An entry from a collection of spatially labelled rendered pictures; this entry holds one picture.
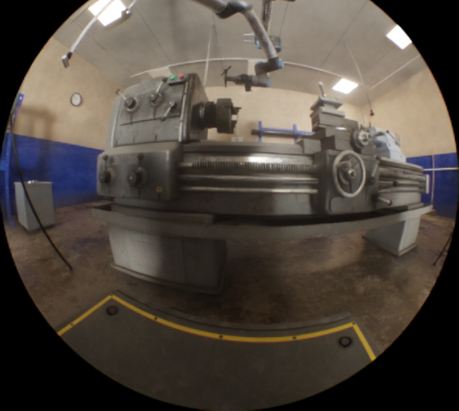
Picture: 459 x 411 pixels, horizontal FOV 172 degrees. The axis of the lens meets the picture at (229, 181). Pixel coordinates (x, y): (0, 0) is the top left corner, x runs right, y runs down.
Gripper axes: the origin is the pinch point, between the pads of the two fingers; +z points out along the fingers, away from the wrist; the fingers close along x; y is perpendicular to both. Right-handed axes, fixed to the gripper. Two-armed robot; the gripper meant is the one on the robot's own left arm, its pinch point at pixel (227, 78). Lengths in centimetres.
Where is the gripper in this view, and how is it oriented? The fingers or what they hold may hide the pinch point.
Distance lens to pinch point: 114.9
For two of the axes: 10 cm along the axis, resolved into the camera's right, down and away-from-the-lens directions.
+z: -9.5, 1.5, -2.8
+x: 3.2, 3.3, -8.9
